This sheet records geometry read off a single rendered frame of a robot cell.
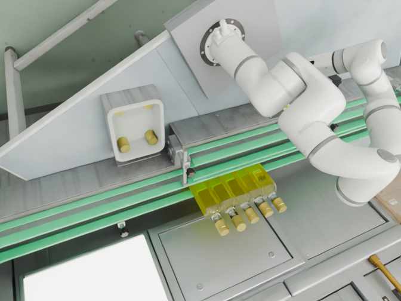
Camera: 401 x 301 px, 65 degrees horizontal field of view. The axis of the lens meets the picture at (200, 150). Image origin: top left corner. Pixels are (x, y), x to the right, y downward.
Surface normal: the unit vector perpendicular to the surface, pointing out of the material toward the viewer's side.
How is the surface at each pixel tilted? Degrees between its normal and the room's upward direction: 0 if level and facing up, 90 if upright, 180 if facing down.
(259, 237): 90
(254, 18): 3
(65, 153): 0
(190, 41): 3
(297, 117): 75
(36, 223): 90
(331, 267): 90
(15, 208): 90
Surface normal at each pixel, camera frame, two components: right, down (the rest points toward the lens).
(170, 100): 0.42, 0.66
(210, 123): 0.06, -0.70
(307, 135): -0.59, -0.09
